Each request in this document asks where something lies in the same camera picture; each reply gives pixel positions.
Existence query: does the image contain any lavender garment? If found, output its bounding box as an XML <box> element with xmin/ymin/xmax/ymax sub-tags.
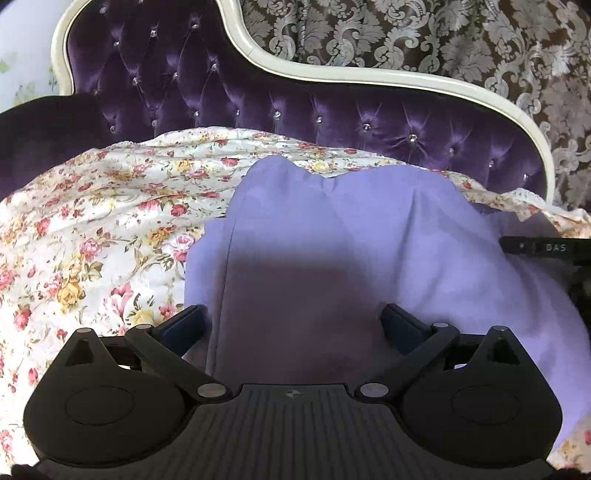
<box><xmin>185</xmin><ymin>155</ymin><xmax>591</xmax><ymax>463</ymax></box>

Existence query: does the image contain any floral blanket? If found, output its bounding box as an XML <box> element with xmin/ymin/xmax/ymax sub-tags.
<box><xmin>0</xmin><ymin>126</ymin><xmax>591</xmax><ymax>468</ymax></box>

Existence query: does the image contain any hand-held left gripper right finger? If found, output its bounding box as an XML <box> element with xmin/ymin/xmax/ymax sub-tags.
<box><xmin>353</xmin><ymin>302</ymin><xmax>532</xmax><ymax>400</ymax></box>

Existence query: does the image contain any grey damask curtain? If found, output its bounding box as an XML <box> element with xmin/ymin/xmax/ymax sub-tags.
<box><xmin>239</xmin><ymin>0</ymin><xmax>591</xmax><ymax>214</ymax></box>

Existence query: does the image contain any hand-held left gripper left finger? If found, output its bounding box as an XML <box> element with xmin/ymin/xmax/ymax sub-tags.
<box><xmin>62</xmin><ymin>304</ymin><xmax>234</xmax><ymax>402</ymax></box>

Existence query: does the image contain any purple tufted headboard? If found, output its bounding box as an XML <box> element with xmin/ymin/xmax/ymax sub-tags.
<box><xmin>0</xmin><ymin>0</ymin><xmax>555</xmax><ymax>205</ymax></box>

